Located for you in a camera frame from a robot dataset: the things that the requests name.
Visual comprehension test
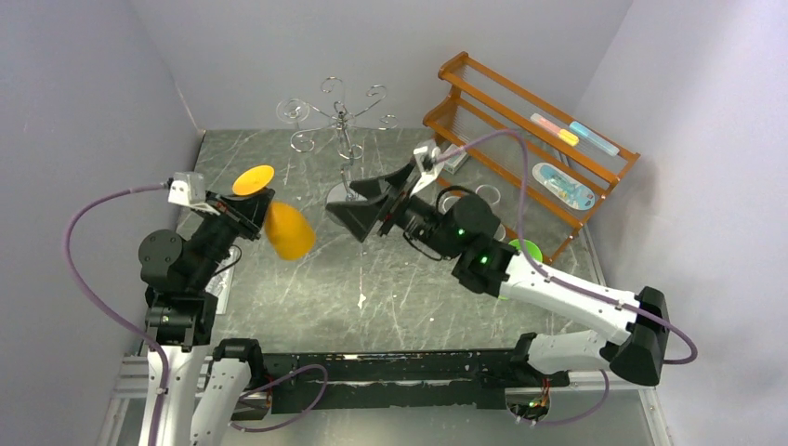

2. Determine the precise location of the orange wooden shelf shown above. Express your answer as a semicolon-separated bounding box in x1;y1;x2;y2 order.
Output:
423;52;640;263

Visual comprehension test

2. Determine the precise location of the paper sheet on table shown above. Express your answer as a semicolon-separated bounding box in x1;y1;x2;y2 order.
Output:
205;264;235;315

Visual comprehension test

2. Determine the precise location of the pink yellow highlighter pack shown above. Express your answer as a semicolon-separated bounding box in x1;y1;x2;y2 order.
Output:
530;113;579;147

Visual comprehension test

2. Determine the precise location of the chrome wine glass rack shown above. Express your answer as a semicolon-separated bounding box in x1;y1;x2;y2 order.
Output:
290;76;387;203

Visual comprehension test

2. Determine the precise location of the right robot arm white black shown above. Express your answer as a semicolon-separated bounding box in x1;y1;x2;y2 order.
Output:
325;164;669;387

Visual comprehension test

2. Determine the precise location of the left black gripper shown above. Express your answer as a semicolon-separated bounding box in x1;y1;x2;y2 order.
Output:
190;188;274;289

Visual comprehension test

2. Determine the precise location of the light blue highlighter pack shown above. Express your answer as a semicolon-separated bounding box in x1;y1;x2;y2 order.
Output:
569;121;620;156

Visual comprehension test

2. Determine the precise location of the orange plastic goblet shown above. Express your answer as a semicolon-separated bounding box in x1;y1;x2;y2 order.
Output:
231;164;316;261

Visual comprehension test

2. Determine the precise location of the black base bar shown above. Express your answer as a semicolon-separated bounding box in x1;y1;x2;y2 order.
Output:
239;336;570;414

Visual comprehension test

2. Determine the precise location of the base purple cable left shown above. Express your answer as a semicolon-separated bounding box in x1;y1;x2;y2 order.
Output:
228;365;329;433

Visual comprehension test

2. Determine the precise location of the clear glass back left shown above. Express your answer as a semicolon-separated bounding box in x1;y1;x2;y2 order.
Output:
438;193;461;214

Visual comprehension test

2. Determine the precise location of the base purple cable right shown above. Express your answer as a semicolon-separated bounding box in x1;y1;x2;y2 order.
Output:
516;369;611;428

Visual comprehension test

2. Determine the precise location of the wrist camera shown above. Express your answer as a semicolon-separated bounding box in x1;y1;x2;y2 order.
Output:
411;139;442;195
167;172;215;213

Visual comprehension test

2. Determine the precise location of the clear glass back right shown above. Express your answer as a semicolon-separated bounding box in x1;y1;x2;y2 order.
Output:
475;184;501;209

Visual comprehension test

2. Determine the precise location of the clear glass front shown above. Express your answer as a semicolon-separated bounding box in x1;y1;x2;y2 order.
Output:
493;224;506;242

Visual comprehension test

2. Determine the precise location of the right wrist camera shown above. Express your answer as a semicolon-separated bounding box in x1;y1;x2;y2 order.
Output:
411;139;442;195

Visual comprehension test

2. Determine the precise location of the small teal white box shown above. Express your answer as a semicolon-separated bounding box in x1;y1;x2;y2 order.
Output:
443;145;468;175

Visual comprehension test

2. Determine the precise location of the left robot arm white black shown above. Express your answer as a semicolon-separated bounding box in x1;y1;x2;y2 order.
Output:
138;182;276;445

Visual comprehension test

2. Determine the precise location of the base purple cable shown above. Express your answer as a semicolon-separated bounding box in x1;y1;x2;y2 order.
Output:
516;369;611;428
228;365;329;433

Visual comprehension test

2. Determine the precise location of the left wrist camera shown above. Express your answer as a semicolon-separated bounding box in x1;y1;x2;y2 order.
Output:
167;172;215;213

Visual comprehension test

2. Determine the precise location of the clear wine glass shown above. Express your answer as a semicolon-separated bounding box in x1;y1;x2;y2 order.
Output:
276;98;311;127

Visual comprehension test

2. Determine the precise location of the green plastic goblet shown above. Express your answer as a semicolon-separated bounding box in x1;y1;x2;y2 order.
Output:
498;238;545;302

